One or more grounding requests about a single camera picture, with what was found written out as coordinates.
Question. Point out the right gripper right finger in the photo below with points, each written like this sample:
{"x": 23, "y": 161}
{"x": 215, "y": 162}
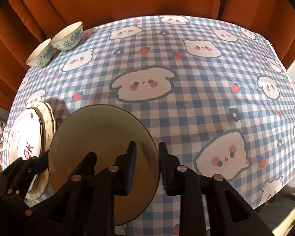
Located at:
{"x": 208, "y": 205}

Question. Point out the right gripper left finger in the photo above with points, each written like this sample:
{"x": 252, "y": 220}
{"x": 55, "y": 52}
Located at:
{"x": 115, "y": 180}

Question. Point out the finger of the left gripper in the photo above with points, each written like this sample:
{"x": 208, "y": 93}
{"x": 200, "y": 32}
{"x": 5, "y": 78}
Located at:
{"x": 71, "y": 176}
{"x": 19, "y": 175}

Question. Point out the red-trimmed small plate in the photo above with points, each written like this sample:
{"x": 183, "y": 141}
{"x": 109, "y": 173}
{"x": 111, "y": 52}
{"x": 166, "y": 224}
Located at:
{"x": 25, "y": 137}

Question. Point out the floral bowl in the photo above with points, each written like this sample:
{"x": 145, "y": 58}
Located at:
{"x": 68, "y": 38}
{"x": 107, "y": 130}
{"x": 41, "y": 56}

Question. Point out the large round yellow-flower plate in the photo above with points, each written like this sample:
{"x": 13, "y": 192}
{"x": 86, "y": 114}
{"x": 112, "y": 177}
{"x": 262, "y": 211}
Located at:
{"x": 48, "y": 130}

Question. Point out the pink white cloth bundle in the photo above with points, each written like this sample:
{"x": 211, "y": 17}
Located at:
{"x": 3, "y": 143}

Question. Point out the blue checkered cartoon tablecloth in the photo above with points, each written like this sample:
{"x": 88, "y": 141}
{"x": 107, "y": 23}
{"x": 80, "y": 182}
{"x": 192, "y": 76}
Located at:
{"x": 216, "y": 93}

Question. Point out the orange curtain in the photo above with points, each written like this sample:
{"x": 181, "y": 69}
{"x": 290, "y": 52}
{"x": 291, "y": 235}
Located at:
{"x": 26, "y": 23}

